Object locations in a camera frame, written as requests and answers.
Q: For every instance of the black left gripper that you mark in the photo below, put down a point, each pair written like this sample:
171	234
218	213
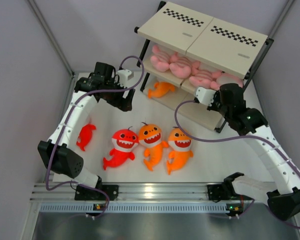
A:
125	104

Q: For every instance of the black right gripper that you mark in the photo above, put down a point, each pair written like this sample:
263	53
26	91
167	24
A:
212	106

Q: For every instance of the pink striped plush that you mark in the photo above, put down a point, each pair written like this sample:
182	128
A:
225	78
181	65
202	75
161	58

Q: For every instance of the orange shark plush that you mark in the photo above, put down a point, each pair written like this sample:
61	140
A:
150	137
160	89
181	152

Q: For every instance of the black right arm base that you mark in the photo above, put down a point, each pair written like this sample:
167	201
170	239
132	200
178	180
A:
223	192

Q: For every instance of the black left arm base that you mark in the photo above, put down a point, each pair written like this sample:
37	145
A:
84	194

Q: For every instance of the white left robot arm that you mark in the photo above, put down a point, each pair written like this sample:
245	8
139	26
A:
58	153

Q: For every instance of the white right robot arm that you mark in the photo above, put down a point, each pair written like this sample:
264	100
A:
282	196

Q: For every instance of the orange shark plush on shelf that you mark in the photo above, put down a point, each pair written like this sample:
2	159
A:
160	89

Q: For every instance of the beige three-tier shelf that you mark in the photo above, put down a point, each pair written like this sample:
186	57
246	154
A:
228	47

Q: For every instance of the red shark plush centre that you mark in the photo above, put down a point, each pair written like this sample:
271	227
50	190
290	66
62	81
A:
124	142

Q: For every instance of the red shark plush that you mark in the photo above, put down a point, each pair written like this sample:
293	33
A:
85	136
124	142

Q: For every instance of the red shark plush left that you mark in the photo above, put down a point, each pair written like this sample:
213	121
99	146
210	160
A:
85	136

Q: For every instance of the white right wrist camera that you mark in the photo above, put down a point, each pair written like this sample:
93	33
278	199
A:
203	95

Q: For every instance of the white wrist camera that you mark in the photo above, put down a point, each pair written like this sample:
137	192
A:
203	95
124	75

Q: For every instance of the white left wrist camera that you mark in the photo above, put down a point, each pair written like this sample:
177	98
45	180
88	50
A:
124	75

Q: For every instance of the aluminium mounting rail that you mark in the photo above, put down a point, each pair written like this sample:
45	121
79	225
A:
189	192

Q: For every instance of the grey slotted cable duct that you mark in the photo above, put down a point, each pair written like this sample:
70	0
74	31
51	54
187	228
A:
115	207

